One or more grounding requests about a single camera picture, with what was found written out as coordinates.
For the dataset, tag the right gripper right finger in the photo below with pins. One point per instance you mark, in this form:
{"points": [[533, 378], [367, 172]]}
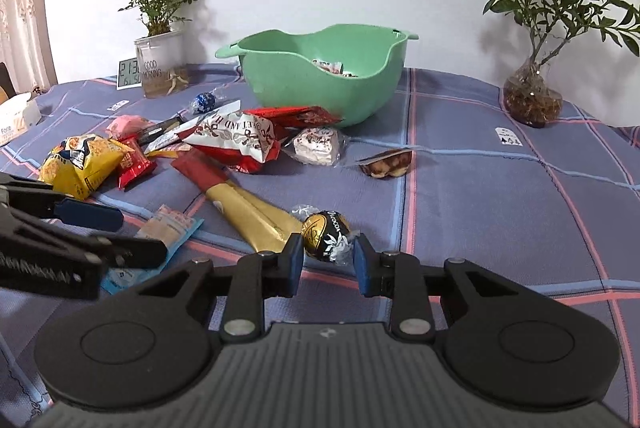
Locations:
{"points": [[403, 280]]}

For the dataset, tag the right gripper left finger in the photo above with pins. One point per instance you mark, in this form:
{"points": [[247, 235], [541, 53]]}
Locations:
{"points": [[252, 280]]}

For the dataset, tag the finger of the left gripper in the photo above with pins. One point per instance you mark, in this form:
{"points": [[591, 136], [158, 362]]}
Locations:
{"points": [[38, 199], [128, 252]]}

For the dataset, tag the light blue snack packet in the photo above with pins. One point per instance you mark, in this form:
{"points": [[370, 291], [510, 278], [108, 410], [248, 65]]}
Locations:
{"points": [[171, 227]]}

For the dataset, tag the long red gold packet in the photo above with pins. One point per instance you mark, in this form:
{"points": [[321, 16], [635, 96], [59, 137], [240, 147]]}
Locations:
{"points": [[263, 226]]}

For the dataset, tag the gold chocolate ball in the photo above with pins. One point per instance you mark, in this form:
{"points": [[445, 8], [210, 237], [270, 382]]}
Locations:
{"points": [[327, 235]]}

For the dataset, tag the brown nut packet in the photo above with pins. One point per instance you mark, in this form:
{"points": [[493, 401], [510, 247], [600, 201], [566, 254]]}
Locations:
{"points": [[388, 164]]}

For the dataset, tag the white red rice cracker packet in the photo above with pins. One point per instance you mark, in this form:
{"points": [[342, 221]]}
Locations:
{"points": [[318, 146]]}

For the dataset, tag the red white snack bag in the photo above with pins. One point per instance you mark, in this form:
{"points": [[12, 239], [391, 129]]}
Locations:
{"points": [[241, 141]]}

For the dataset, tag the yellow chips bag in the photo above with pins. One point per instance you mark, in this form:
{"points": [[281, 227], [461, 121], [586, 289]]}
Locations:
{"points": [[78, 165]]}

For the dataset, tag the white box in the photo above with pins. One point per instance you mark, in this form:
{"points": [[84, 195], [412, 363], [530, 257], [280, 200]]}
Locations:
{"points": [[17, 115]]}

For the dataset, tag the small red candy packet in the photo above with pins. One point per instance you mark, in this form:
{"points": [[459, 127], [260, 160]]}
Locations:
{"points": [[134, 166]]}

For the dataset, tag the pink snack packet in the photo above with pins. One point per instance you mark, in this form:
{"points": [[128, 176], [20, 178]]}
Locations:
{"points": [[125, 126]]}

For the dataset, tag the black snack bar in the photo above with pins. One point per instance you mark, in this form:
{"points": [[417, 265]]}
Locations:
{"points": [[154, 131]]}

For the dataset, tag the digital clock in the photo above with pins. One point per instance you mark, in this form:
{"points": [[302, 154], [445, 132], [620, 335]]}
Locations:
{"points": [[128, 75]]}

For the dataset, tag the blue chocolate ball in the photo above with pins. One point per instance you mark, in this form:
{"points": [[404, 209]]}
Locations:
{"points": [[205, 102]]}

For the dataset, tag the green plastic bowl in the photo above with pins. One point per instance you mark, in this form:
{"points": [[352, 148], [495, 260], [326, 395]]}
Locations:
{"points": [[350, 70]]}

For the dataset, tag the left potted plant white pot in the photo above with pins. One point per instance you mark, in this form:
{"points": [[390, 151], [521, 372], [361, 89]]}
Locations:
{"points": [[160, 54]]}

